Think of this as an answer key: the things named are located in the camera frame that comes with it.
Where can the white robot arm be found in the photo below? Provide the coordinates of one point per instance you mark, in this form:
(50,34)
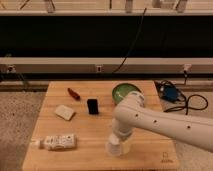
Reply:
(131,113)

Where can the black eraser block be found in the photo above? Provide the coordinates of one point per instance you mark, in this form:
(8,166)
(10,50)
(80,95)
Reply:
(92,106)

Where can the green ceramic bowl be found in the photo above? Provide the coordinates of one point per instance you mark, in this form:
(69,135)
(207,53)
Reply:
(126,90)

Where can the blue power adapter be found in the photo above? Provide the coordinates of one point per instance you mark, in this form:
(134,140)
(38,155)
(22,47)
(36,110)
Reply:
(170,94)

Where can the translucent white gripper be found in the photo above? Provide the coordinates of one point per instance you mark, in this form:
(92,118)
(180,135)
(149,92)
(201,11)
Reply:
(124,147)

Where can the grey metal rail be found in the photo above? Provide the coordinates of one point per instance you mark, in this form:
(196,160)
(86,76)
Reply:
(108,65)

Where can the white labelled tube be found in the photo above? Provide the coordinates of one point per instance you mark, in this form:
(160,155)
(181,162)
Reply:
(56,142)

